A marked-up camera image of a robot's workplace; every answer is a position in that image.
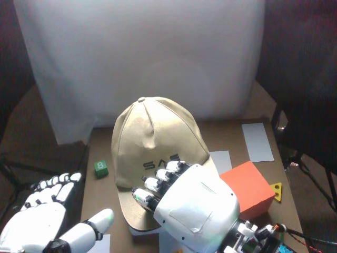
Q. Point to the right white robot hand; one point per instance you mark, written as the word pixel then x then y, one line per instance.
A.
pixel 200 205

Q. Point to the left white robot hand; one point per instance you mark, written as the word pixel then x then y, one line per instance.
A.
pixel 34 226

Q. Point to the beige baseball cap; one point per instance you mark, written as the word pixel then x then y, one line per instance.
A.
pixel 147 131

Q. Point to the white mannequin head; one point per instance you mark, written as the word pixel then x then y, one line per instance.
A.
pixel 144 231

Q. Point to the orange box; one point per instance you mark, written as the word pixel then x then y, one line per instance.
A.
pixel 250 189

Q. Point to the black tripod stand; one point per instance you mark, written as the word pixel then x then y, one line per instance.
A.
pixel 15 168
pixel 313 147

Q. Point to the yellow triangle block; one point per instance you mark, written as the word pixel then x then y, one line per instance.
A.
pixel 277 193

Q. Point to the narrow white paper strip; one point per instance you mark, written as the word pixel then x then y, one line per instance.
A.
pixel 258 142

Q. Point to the green number cube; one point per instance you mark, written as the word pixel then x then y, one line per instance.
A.
pixel 101 168

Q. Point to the brown cardboard board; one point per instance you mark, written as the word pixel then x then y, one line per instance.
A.
pixel 102 142

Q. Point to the white backdrop cloth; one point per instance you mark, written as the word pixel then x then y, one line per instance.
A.
pixel 144 58

